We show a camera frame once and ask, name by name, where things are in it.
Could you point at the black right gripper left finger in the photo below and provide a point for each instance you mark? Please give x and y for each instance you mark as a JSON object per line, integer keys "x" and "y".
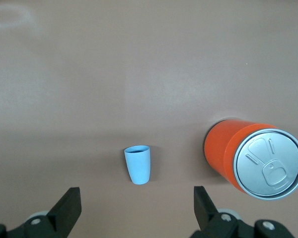
{"x": 64, "y": 210}

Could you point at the orange can with silver lid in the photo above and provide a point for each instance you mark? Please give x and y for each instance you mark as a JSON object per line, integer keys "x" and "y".
{"x": 218, "y": 146}

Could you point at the light blue plastic cup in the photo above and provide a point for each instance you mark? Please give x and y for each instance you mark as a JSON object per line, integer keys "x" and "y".
{"x": 138, "y": 166}

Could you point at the brown table mat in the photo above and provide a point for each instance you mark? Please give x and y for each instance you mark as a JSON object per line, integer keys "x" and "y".
{"x": 139, "y": 74}

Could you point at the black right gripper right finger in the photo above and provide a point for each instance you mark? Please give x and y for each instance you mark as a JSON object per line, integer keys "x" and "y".
{"x": 206, "y": 213}

